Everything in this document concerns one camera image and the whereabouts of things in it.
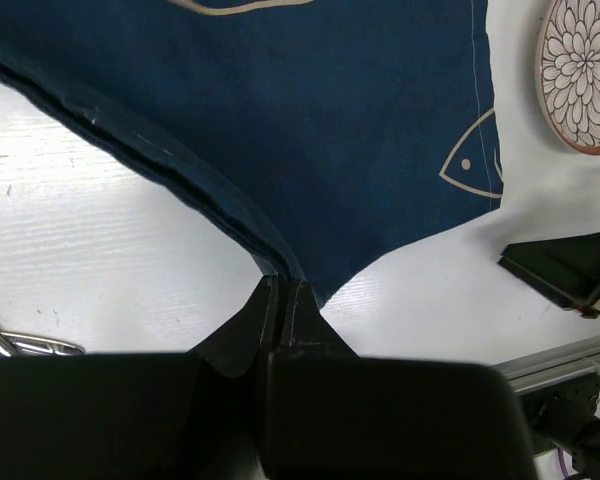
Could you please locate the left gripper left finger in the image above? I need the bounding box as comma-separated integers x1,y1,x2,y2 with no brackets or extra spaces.
190,276,280,376

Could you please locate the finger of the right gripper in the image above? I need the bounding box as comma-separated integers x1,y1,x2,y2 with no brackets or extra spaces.
498,232,600,310

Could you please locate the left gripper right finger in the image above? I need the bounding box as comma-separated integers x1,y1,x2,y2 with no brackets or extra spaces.
272,280,358,358

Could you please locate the blue whale placemat cloth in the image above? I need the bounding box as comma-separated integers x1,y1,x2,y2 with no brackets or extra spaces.
0,1,503,303

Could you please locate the floral ceramic plate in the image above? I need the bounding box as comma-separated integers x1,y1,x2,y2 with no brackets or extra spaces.
536,0,600,156

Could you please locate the silver fork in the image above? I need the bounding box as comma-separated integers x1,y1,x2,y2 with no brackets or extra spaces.
0,332,85,357

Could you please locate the front aluminium rail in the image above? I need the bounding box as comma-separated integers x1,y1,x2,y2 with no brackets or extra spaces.
494,335,600,395

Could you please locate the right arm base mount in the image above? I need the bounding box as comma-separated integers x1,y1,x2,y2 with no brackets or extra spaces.
521,373,600,479

